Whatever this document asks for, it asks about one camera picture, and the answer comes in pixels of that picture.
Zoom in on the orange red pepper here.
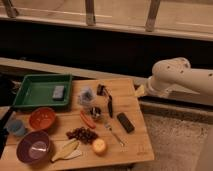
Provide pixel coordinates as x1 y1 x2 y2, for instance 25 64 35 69
80 111 96 129

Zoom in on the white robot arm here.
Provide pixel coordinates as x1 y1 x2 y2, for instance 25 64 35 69
145 57 213 96

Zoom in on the clear plastic cup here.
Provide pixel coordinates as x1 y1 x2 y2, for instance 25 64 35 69
78 87 95 107

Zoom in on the small dark metal can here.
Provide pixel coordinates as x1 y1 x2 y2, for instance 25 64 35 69
90 107 101 120

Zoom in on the black rectangular block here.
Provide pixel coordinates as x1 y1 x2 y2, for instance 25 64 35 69
117 113 135 133

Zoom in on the grey sponge block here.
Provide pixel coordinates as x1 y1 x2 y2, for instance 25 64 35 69
52 85 65 100

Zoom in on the dark red grapes bunch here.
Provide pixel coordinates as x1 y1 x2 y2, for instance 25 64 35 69
66 127 98 144

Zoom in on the silver fork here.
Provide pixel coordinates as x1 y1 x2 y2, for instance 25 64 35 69
104 123 125 147

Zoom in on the yellow apple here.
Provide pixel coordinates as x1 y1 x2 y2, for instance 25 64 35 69
92 138 107 155

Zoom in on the green plastic tray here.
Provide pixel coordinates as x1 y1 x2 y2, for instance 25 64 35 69
13 74 72 109

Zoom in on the wooden spatula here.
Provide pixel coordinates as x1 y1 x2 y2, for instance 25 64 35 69
51 140 79 162

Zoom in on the orange bowl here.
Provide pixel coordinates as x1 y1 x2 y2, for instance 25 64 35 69
29 107 56 130

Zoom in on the purple bowl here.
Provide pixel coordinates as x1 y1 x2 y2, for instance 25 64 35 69
16 131 51 164

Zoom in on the blue cup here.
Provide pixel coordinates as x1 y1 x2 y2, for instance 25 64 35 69
7 119 26 136

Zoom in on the black handled peeler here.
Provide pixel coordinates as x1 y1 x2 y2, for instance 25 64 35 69
97 84 113 117

